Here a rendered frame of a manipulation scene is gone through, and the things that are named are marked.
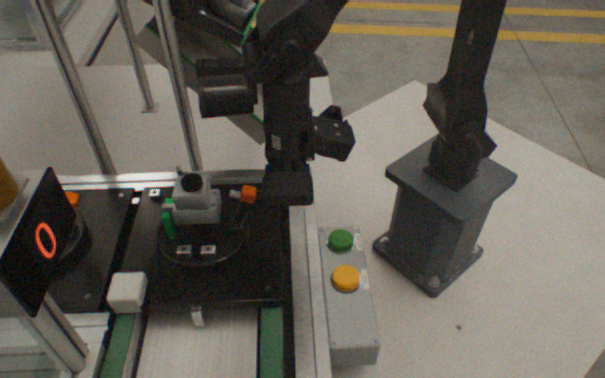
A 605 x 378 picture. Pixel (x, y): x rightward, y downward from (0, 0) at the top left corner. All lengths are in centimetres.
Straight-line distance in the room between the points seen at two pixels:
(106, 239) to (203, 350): 24
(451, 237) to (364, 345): 22
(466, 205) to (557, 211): 38
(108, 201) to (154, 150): 29
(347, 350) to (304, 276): 13
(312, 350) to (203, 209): 24
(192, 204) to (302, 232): 20
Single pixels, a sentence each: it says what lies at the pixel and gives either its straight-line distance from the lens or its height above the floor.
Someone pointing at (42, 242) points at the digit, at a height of 121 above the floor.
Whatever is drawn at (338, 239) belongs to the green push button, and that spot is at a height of 97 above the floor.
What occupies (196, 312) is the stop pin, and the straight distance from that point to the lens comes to 67.
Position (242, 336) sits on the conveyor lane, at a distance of 69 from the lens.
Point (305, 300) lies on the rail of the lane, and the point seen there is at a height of 96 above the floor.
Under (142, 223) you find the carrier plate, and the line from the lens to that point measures 78.
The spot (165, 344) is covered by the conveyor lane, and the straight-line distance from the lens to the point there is 71.
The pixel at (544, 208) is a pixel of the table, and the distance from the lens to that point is 103.
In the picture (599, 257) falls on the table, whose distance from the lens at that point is 99.
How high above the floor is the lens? 153
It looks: 44 degrees down
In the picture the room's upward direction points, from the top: straight up
